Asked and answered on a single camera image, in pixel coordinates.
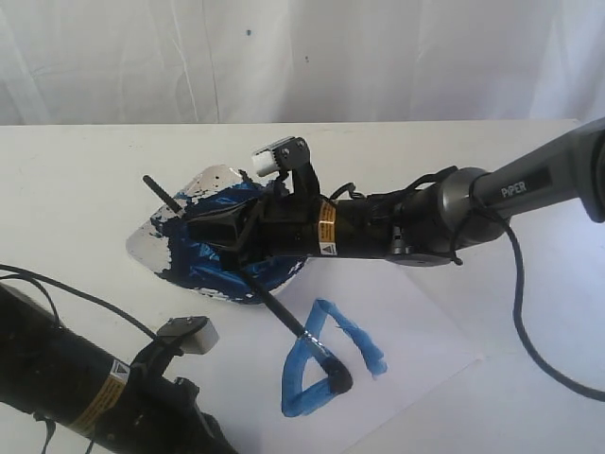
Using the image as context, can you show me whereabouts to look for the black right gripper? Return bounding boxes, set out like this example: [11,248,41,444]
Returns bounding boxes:
[185,196,337,272]

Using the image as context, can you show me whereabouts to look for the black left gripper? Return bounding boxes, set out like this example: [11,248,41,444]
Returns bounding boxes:
[70,358,235,453]

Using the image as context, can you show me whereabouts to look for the black paintbrush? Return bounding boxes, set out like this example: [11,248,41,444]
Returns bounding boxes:
[143,174,354,394]

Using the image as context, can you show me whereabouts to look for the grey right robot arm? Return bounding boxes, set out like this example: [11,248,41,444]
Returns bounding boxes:
[186,120,604,270]

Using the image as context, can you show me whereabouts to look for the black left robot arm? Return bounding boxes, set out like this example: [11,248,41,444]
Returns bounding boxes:
[1,286,234,453]

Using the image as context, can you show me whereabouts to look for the white square plate blue paint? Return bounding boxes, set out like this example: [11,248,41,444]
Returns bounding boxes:
[126,165,290,305]

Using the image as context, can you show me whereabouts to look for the blue paint stroke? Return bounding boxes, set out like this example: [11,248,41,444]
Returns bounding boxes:
[281,299,388,417]

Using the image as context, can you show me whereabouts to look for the white paper sheet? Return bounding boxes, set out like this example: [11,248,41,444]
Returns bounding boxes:
[175,259,478,453]

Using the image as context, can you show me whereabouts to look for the white backdrop curtain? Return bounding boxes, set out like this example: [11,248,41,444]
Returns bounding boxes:
[1,1,604,125]

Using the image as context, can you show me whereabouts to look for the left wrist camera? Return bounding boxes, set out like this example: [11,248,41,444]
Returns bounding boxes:
[157,316,219,355]

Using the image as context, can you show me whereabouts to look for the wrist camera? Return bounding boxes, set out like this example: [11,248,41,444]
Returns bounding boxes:
[157,316,219,355]
[251,136,320,199]

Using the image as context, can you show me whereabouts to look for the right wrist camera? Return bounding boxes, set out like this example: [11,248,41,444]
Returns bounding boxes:
[251,136,320,199]

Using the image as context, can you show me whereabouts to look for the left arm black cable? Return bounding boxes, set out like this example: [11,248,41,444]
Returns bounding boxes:
[0,264,162,341]

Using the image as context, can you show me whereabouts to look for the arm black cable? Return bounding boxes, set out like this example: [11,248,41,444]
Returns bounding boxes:
[0,264,162,341]
[500,221,605,399]

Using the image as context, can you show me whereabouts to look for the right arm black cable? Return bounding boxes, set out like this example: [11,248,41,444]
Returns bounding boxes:
[500,221,605,399]

